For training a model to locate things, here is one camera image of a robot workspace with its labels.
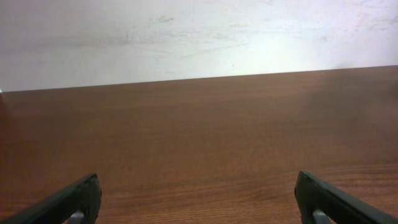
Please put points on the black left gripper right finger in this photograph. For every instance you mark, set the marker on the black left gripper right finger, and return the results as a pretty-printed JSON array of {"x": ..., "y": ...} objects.
[{"x": 321, "y": 202}]

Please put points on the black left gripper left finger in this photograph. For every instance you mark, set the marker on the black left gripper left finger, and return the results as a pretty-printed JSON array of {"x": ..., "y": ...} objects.
[{"x": 78, "y": 202}]

